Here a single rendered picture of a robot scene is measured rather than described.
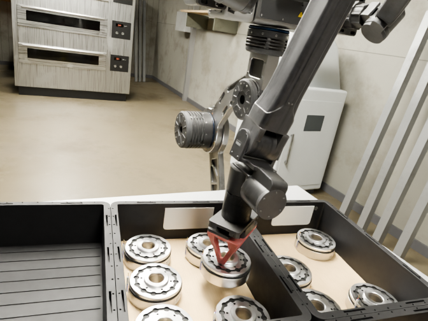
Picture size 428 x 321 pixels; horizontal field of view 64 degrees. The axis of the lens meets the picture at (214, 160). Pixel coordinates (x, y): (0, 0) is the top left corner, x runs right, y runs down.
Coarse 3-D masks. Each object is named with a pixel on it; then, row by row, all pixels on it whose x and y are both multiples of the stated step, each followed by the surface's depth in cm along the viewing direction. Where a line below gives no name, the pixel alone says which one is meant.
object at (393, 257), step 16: (336, 208) 94; (352, 224) 87; (368, 240) 82; (272, 256) 68; (288, 272) 64; (304, 304) 57; (384, 304) 60; (400, 304) 61; (416, 304) 61; (320, 320) 55
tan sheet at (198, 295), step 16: (176, 240) 86; (176, 256) 80; (192, 272) 75; (192, 288) 71; (208, 288) 71; (224, 288) 72; (240, 288) 73; (128, 304) 64; (176, 304) 66; (192, 304) 66; (208, 304) 67; (208, 320) 63
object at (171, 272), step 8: (152, 264) 71; (160, 264) 71; (136, 272) 68; (144, 272) 68; (168, 272) 69; (176, 272) 70; (136, 280) 66; (176, 280) 68; (136, 288) 64; (144, 288) 64; (152, 288) 64; (160, 288) 65; (168, 288) 65; (176, 288) 65; (144, 296) 62; (152, 296) 62; (160, 296) 63; (168, 296) 63
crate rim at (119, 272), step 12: (120, 204) 78; (132, 204) 79; (144, 204) 80; (156, 204) 81; (168, 204) 82; (180, 204) 83; (192, 204) 84; (204, 204) 85; (216, 204) 86; (120, 240) 66; (252, 240) 73; (120, 252) 62; (264, 252) 69; (120, 264) 59; (120, 276) 56; (276, 276) 63; (120, 288) 54; (288, 288) 60; (120, 300) 52; (300, 300) 58; (120, 312) 49; (300, 312) 56
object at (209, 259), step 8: (208, 248) 72; (224, 248) 73; (240, 248) 74; (208, 256) 70; (240, 256) 71; (248, 256) 72; (208, 264) 67; (216, 264) 68; (240, 264) 69; (248, 264) 69; (216, 272) 66; (224, 272) 66; (232, 272) 66; (240, 272) 67
